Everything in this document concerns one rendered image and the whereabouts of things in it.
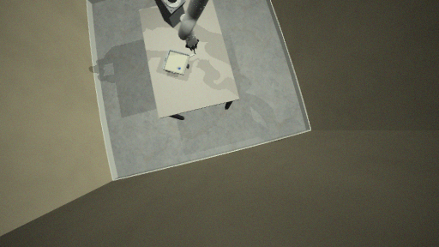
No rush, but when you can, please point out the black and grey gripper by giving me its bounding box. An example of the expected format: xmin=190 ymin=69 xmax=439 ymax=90
xmin=185 ymin=36 xmax=199 ymax=51

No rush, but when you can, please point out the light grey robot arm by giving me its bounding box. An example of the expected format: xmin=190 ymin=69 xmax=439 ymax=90
xmin=163 ymin=0 xmax=208 ymax=40

